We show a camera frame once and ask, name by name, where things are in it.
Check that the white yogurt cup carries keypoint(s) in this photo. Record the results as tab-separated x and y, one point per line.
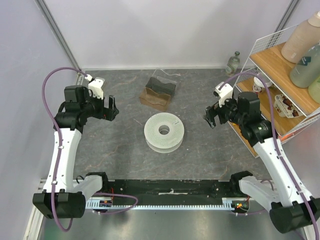
285	108

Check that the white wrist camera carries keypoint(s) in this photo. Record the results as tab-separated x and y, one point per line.
224	91
95	85

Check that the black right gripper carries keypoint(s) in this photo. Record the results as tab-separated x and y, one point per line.
216	114

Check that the blue slotted cable duct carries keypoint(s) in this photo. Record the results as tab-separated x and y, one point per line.
100	204

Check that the green translucent bottle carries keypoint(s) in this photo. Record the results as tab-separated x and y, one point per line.
307	70

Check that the white wire shelf rack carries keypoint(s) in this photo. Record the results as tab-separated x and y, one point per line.
265	57

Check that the clear glass bottle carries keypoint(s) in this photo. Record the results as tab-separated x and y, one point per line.
232	64

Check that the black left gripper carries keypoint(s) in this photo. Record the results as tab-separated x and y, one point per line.
108	113

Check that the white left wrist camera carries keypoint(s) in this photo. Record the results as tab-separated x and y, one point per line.
95	85

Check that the white paper coffee cup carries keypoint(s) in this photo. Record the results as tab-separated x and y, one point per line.
258	84

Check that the white perforated cable spool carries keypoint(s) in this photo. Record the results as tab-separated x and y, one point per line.
164	132

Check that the brown acrylic holder box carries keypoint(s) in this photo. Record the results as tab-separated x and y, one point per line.
160	89

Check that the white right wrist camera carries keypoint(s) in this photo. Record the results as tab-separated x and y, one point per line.
224	91

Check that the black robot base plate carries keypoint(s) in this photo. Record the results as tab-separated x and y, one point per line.
173	192

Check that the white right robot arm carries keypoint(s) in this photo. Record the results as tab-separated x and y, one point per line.
292	205

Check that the light green bottle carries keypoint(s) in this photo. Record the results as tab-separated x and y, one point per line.
314	90

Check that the beige plastic bottle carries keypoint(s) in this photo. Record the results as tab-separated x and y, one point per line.
305	35

